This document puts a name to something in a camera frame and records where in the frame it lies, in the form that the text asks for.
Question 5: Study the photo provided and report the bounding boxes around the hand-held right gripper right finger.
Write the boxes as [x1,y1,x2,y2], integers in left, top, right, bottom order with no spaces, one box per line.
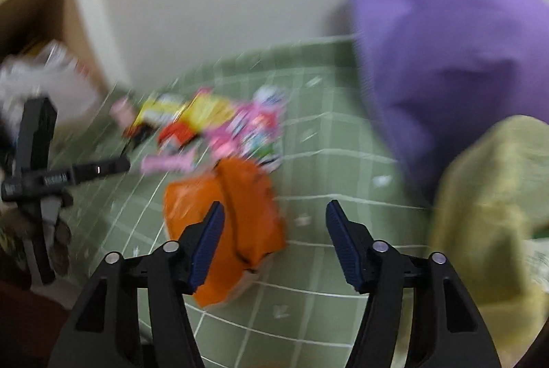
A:
[325,200,502,368]

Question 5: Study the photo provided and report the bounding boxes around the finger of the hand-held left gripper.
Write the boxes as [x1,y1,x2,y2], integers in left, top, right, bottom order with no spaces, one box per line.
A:
[13,97,58,173]
[71,158,130,182]

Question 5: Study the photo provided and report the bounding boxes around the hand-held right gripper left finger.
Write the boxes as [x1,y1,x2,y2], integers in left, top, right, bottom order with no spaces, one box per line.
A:
[47,200,226,368]

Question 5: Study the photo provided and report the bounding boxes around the orange snack bag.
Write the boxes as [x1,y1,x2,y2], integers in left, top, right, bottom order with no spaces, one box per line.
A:
[164,158,287,308]

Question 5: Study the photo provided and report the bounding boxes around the pink caterpillar candy packet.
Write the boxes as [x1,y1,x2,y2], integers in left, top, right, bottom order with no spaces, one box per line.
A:
[141,147,198,176]

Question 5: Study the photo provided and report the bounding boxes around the yellow snack packet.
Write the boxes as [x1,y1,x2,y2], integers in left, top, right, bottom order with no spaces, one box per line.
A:
[136,91,236,137]

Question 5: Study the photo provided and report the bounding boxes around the white plastic bag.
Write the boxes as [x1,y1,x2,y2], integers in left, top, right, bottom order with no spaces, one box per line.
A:
[0,42,100,129]

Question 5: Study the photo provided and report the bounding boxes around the pink cup with lid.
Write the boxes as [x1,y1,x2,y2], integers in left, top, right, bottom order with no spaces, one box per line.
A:
[110,97,139,125]

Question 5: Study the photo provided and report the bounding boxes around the red snack packet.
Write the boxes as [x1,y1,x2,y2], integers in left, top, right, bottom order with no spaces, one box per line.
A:
[156,123,203,151]

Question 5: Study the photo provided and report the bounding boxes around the green checked bedsheet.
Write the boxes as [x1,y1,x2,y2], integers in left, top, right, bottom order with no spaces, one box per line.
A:
[56,37,434,368]

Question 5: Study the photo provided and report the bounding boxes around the wooden shelf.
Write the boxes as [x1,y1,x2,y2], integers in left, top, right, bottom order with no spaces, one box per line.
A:
[0,0,113,94]

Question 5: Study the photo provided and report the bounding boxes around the pink printed snack packet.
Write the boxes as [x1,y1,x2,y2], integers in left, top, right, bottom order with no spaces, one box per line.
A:
[206,86,287,172]

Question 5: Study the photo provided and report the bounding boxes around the olive green packet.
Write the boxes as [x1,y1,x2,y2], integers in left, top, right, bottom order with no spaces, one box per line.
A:
[429,115,549,368]

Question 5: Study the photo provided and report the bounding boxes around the purple bag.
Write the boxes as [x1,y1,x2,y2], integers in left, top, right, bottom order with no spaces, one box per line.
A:
[345,0,549,197]

